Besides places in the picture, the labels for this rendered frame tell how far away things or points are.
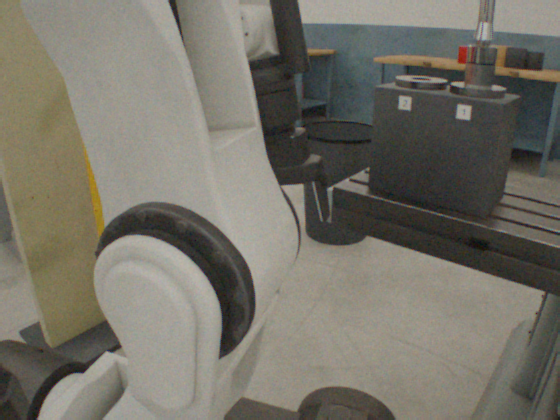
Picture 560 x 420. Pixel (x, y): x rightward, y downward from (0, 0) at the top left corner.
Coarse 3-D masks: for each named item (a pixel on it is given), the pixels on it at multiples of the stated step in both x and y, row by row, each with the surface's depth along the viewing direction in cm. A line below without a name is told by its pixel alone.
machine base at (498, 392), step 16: (528, 320) 157; (512, 336) 156; (528, 336) 148; (512, 352) 141; (496, 368) 143; (512, 368) 134; (496, 384) 129; (480, 400) 131; (496, 400) 122; (512, 400) 122; (528, 400) 121; (480, 416) 119; (496, 416) 117; (512, 416) 116
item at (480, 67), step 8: (472, 56) 66; (480, 56) 65; (488, 56) 64; (496, 56) 65; (472, 64) 66; (480, 64) 65; (488, 64) 65; (472, 72) 66; (480, 72) 66; (488, 72) 65; (464, 80) 68; (472, 80) 67; (480, 80) 66; (488, 80) 66
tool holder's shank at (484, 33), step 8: (480, 0) 63; (488, 0) 62; (480, 8) 63; (488, 8) 63; (480, 16) 64; (488, 16) 63; (480, 24) 64; (488, 24) 63; (480, 32) 64; (488, 32) 64; (480, 40) 65; (488, 40) 64
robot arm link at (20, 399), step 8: (0, 368) 23; (0, 376) 23; (8, 376) 23; (16, 376) 24; (0, 384) 23; (8, 384) 23; (16, 384) 23; (0, 392) 22; (8, 392) 22; (16, 392) 23; (24, 392) 24; (0, 400) 22; (8, 400) 22; (16, 400) 23; (24, 400) 24; (0, 408) 21; (8, 408) 22; (16, 408) 22; (24, 408) 23; (0, 416) 21; (8, 416) 22; (16, 416) 22; (24, 416) 23
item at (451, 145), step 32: (384, 96) 74; (416, 96) 70; (448, 96) 67; (480, 96) 65; (512, 96) 68; (384, 128) 75; (416, 128) 72; (448, 128) 68; (480, 128) 65; (512, 128) 69; (384, 160) 77; (416, 160) 73; (448, 160) 70; (480, 160) 66; (416, 192) 75; (448, 192) 71; (480, 192) 68
